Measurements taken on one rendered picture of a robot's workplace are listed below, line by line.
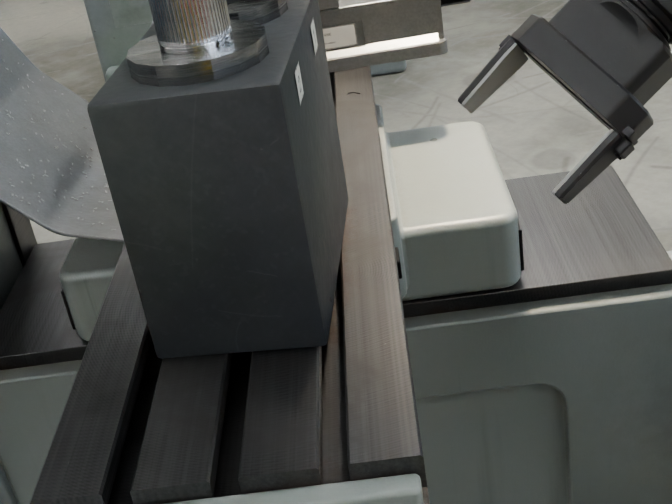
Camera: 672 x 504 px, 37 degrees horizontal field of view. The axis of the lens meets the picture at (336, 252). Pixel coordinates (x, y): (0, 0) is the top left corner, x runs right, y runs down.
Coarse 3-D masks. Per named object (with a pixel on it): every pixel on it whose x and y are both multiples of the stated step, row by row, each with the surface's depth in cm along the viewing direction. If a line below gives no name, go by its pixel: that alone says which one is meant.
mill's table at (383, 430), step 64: (384, 192) 86; (128, 256) 83; (384, 256) 76; (128, 320) 73; (384, 320) 68; (128, 384) 66; (192, 384) 65; (256, 384) 64; (320, 384) 64; (384, 384) 62; (64, 448) 61; (128, 448) 64; (192, 448) 59; (256, 448) 58; (320, 448) 59; (384, 448) 57
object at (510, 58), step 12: (504, 48) 74; (516, 48) 74; (492, 60) 75; (504, 60) 74; (516, 60) 75; (480, 72) 75; (492, 72) 74; (504, 72) 76; (480, 84) 75; (492, 84) 76; (468, 96) 75; (480, 96) 76; (468, 108) 76
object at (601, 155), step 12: (612, 132) 69; (600, 144) 70; (612, 144) 69; (624, 144) 70; (588, 156) 70; (600, 156) 70; (612, 156) 71; (624, 156) 71; (576, 168) 70; (588, 168) 70; (600, 168) 71; (564, 180) 71; (576, 180) 70; (588, 180) 72; (552, 192) 71; (564, 192) 71; (576, 192) 72
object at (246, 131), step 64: (256, 0) 70; (128, 64) 62; (192, 64) 59; (256, 64) 61; (320, 64) 75; (128, 128) 60; (192, 128) 59; (256, 128) 59; (320, 128) 72; (128, 192) 62; (192, 192) 62; (256, 192) 61; (320, 192) 69; (192, 256) 64; (256, 256) 63; (320, 256) 67; (192, 320) 66; (256, 320) 66; (320, 320) 66
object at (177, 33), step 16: (160, 0) 60; (176, 0) 59; (192, 0) 60; (208, 0) 60; (224, 0) 62; (160, 16) 60; (176, 16) 60; (192, 16) 60; (208, 16) 60; (224, 16) 61; (160, 32) 61; (176, 32) 60; (192, 32) 60; (208, 32) 61; (224, 32) 62; (160, 48) 62; (176, 48) 61; (192, 48) 61; (208, 48) 61
